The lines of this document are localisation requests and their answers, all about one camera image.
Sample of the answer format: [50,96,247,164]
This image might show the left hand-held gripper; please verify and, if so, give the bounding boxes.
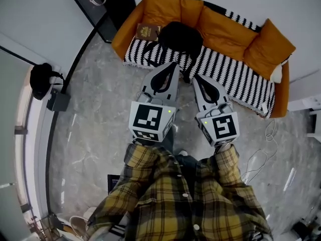
[128,61,181,147]

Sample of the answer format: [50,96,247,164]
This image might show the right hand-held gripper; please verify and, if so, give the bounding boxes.
[192,74,241,148]

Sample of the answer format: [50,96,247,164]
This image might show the black backpack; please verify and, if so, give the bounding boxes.
[143,21,204,84]

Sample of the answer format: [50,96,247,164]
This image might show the person's right forearm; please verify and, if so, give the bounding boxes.
[212,144,274,235]

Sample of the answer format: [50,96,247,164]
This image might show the person's left forearm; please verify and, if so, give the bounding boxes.
[86,142,182,232]

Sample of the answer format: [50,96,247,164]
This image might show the black and white striped blanket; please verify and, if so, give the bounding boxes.
[122,0,276,120]

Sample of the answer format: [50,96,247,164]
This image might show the brown patterned book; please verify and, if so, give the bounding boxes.
[136,23,162,42]

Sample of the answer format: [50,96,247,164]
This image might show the wide orange cushion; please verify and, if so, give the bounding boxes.
[197,6,259,62]

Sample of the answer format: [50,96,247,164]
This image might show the orange sofa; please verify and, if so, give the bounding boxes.
[111,0,297,119]

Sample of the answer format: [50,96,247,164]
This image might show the narrow orange cushion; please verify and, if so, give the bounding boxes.
[180,0,204,29]

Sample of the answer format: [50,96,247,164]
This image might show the large square orange cushion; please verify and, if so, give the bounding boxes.
[141,0,188,28]

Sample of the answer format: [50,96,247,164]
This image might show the person's dark trousers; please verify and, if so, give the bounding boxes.
[162,128,199,187]

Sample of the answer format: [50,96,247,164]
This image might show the black cabinet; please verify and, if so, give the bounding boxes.
[66,0,136,44]

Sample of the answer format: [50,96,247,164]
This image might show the white furniture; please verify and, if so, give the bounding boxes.
[287,93,321,142]

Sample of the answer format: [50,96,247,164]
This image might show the black flat device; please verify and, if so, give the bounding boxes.
[107,174,121,194]

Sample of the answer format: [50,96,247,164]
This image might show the person's yellow plaid shirt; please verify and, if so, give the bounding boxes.
[86,157,274,241]

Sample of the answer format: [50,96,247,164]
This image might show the black bag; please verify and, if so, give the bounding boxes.
[29,62,65,101]

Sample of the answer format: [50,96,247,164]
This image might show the glass door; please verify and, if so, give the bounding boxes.
[0,48,35,241]

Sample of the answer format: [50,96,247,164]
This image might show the white slipper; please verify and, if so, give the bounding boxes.
[69,215,89,237]

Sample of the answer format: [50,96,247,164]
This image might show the white cable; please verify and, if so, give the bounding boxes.
[242,118,279,182]

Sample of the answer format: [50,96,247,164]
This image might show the wire rack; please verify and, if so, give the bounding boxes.
[29,213,67,241]

